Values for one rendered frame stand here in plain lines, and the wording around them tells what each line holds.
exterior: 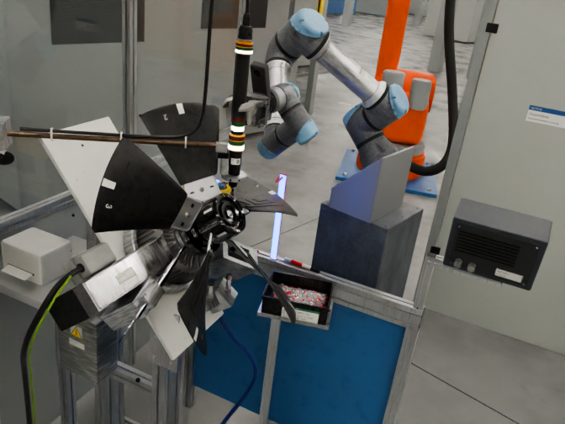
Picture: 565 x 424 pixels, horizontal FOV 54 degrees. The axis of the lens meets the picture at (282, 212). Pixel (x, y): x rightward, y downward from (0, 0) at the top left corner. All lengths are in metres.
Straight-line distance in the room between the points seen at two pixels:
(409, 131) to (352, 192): 3.32
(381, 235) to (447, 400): 1.14
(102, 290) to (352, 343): 1.02
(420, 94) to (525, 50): 2.30
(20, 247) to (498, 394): 2.31
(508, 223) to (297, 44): 0.88
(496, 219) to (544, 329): 1.88
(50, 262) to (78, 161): 0.37
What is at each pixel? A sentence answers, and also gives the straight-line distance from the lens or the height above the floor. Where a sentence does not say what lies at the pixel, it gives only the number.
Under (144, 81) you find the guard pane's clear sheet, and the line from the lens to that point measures 2.34.
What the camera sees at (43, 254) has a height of 0.97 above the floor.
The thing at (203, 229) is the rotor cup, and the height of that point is 1.19.
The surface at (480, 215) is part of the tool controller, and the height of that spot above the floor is 1.24.
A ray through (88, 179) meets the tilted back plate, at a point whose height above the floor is 1.25.
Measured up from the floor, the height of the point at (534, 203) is 0.83.
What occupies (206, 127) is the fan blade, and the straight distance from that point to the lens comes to 1.61.
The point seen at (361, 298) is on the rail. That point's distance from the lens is 1.94.
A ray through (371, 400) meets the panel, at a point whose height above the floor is 0.42.
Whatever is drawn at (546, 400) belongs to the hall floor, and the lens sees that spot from 3.22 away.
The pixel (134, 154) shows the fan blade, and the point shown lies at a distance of 1.35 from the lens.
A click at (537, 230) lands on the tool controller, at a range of 1.72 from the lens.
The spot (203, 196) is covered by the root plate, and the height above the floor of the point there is 1.24.
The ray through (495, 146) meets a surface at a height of 1.07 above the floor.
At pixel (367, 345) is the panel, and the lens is 2.05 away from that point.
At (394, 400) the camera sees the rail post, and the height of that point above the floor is 0.47.
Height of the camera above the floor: 1.85
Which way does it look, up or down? 24 degrees down
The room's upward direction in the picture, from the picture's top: 7 degrees clockwise
